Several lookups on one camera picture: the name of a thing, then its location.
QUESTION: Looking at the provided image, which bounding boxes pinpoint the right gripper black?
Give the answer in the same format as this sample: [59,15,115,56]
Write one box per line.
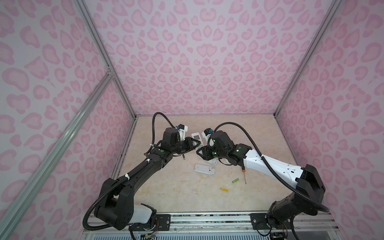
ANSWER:
[194,144,228,161]

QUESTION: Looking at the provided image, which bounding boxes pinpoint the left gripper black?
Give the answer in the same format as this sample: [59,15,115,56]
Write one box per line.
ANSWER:
[171,136,201,155]

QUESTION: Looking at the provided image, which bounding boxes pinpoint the orange black screwdriver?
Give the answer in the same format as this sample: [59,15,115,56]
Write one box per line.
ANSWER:
[242,167,247,184]

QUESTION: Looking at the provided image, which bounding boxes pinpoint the red white remote control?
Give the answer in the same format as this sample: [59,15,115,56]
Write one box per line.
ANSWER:
[208,158,219,166]

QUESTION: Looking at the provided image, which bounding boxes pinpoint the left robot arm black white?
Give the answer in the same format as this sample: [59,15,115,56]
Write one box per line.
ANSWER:
[83,128,201,231]

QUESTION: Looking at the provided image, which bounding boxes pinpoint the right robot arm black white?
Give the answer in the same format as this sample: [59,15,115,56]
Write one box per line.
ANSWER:
[197,129,329,228]

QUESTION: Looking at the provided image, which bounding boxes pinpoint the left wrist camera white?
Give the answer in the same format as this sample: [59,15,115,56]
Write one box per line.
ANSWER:
[176,124,188,141]

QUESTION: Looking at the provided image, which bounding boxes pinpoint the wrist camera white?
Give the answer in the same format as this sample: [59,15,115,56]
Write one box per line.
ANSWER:
[176,124,188,141]
[202,128,214,142]

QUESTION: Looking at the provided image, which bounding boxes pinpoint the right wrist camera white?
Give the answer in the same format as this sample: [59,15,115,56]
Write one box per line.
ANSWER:
[202,128,214,142]

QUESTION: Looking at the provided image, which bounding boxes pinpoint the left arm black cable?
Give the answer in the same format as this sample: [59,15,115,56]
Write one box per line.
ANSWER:
[145,111,175,155]

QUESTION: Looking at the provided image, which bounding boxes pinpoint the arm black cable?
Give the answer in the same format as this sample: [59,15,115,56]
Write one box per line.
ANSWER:
[145,111,175,155]
[211,121,330,213]

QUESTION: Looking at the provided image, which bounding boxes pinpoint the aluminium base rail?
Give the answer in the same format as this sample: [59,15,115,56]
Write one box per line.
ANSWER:
[82,212,343,240]

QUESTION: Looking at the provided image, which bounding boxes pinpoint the aluminium left corner post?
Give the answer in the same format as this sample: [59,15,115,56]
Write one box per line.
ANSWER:
[73,0,137,120]

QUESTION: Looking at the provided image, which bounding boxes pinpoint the aluminium corner post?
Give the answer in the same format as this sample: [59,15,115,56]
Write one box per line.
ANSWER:
[73,0,137,120]
[274,0,344,119]

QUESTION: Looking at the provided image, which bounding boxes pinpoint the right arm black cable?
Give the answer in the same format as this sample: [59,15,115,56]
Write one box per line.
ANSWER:
[211,121,330,213]

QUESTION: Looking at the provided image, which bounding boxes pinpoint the aluminium diagonal frame bar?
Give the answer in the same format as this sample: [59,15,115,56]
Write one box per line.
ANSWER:
[1,73,114,240]

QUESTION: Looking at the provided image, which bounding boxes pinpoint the aluminium right corner post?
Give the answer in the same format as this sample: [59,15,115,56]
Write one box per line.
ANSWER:
[274,0,344,119]

